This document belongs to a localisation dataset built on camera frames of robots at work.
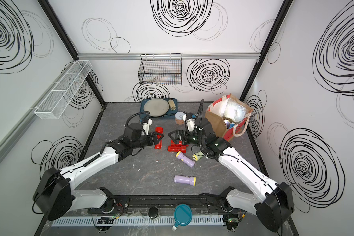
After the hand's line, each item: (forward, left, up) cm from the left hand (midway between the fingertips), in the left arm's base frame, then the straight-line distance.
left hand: (162, 136), depth 80 cm
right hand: (-4, -7, +7) cm, 11 cm away
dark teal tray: (+32, -1, -17) cm, 37 cm away
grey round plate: (+37, +9, -16) cm, 42 cm away
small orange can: (+24, -9, -12) cm, 28 cm away
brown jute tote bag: (+24, -45, -11) cm, 52 cm away
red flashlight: (-1, -12, -15) cm, 19 cm away
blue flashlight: (+5, -38, +5) cm, 39 cm away
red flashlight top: (+1, -10, -14) cm, 17 cm away
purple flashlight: (-7, -14, -15) cm, 21 cm away
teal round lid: (-35, -12, -11) cm, 39 cm away
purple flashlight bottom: (-19, -16, -14) cm, 29 cm away
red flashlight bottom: (-5, +1, -1) cm, 5 cm away
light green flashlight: (-5, -21, -14) cm, 26 cm away
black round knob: (-34, +1, -7) cm, 35 cm away
